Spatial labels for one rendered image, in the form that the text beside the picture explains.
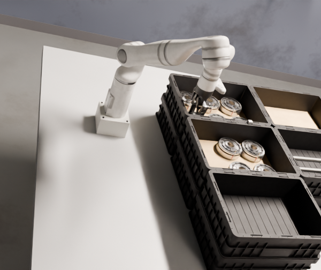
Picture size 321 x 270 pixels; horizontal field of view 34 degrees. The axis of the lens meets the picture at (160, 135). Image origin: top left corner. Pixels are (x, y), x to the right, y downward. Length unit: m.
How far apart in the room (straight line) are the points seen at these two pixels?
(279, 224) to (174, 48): 0.73
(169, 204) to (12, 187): 1.11
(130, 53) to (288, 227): 0.86
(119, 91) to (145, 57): 0.24
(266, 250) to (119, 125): 0.80
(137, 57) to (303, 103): 1.01
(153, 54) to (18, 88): 1.78
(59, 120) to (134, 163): 0.36
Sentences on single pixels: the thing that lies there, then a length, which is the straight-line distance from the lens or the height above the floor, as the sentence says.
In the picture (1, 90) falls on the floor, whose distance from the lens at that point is 3.52.
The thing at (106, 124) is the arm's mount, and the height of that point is 0.76.
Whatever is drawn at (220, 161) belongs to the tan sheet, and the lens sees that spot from 2.11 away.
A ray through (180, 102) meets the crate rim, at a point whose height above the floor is 0.93.
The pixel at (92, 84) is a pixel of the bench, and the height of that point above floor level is 0.70.
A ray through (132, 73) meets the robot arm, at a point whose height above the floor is 0.99.
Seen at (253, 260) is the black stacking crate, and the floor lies 0.81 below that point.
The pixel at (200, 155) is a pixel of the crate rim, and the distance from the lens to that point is 1.94.
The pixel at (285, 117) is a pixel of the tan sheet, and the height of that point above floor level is 0.83.
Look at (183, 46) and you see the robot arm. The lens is 1.82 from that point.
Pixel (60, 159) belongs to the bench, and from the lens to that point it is 2.05.
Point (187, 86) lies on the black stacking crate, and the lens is 2.37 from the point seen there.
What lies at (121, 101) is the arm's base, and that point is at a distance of 2.15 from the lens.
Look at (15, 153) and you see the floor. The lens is 3.08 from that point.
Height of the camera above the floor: 2.07
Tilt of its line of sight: 36 degrees down
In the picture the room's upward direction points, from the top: 22 degrees clockwise
